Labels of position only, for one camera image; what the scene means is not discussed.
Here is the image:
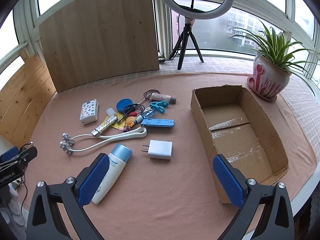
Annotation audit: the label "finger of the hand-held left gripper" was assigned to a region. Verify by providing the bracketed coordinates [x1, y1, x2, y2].
[0, 146, 38, 170]
[0, 147, 20, 163]

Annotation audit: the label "white red flower pot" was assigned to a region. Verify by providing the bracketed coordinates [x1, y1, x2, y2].
[252, 54, 292, 98]

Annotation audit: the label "white neck massager grey balls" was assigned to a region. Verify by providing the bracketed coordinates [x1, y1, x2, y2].
[59, 127, 148, 156]

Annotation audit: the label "pink pot saucer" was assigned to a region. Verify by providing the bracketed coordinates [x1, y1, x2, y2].
[247, 76, 278, 102]

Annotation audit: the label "pink tablecloth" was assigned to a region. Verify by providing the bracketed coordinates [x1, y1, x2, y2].
[19, 72, 317, 240]

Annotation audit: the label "black charging cable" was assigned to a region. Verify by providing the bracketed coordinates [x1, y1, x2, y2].
[15, 141, 34, 213]

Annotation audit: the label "blue plastic phone stand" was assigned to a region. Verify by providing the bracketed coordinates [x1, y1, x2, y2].
[141, 118, 175, 130]

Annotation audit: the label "black hair ties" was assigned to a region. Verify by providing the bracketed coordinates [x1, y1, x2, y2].
[132, 103, 148, 117]

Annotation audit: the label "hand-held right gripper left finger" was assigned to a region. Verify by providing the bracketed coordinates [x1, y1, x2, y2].
[26, 152, 110, 240]

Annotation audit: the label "white wall charger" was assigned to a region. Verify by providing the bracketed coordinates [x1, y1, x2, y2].
[142, 140, 173, 160]

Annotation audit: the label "small lotion bottle grey cap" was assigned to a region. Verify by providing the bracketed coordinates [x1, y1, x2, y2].
[150, 92, 177, 104]

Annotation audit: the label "white patterned tube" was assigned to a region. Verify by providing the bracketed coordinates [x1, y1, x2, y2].
[91, 115, 119, 137]

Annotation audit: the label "light blue plastic clip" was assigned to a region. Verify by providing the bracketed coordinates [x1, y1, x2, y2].
[149, 100, 169, 113]

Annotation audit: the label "white sunscreen bottle blue cap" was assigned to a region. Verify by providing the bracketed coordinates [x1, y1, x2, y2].
[91, 144, 133, 205]

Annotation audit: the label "black ring light cable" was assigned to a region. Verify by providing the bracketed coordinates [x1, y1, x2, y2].
[165, 15, 185, 62]

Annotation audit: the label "light wooden board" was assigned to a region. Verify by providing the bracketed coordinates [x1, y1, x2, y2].
[37, 0, 160, 93]

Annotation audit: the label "small clear blue bottle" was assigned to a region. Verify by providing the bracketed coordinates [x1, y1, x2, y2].
[136, 107, 153, 122]

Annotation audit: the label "green spider plant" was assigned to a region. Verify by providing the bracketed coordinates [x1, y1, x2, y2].
[229, 19, 320, 98]

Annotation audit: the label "pine plank panel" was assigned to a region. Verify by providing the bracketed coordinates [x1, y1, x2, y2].
[0, 50, 57, 148]

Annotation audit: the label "clear pen black grip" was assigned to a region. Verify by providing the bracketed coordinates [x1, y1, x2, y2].
[122, 97, 147, 117]

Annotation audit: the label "brown cardboard box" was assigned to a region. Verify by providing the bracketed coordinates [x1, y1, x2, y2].
[190, 85, 289, 204]

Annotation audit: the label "orange keychain charm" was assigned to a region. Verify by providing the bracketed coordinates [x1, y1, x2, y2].
[119, 117, 137, 132]

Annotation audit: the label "blue round tin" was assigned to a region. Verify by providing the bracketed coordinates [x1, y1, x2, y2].
[117, 98, 135, 112]

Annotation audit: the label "person's left hand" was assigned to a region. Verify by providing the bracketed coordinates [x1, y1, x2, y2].
[7, 190, 27, 230]

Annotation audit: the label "white dotted tissue pack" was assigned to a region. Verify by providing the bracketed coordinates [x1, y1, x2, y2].
[80, 99, 98, 125]

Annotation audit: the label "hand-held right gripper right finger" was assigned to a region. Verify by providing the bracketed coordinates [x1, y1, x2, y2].
[212, 154, 295, 240]

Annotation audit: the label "yellow card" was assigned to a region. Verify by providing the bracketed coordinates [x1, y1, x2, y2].
[103, 115, 125, 128]

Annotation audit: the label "maroon hair ties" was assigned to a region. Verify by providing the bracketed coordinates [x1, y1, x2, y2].
[143, 89, 160, 100]

